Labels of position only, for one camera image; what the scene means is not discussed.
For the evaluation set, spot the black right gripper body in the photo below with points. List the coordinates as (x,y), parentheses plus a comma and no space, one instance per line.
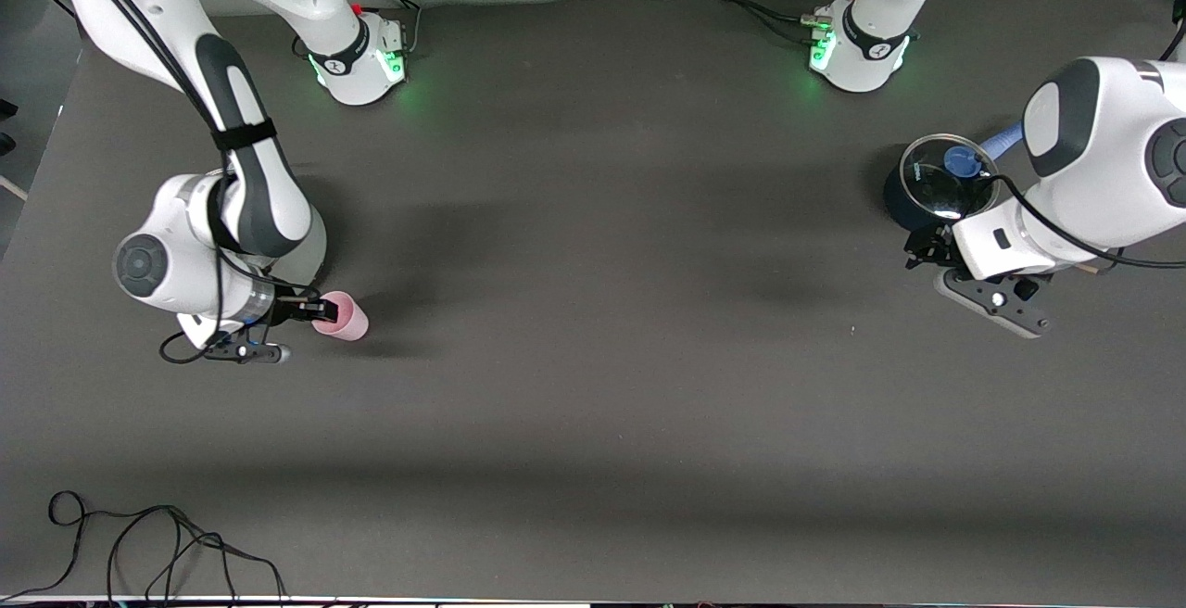
(289,310)

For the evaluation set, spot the pink cup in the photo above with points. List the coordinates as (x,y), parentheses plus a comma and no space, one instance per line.
(347,321)

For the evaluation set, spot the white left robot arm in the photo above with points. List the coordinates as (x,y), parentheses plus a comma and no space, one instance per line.
(1112,163)

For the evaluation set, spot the tan tape tag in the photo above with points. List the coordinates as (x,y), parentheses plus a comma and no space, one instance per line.
(1093,266)
(298,297)

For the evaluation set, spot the dark blue saucepan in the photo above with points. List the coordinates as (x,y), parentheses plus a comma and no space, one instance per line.
(903,205)

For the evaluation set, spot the glass lid with blue knob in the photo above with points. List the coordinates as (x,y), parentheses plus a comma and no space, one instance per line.
(940,182)

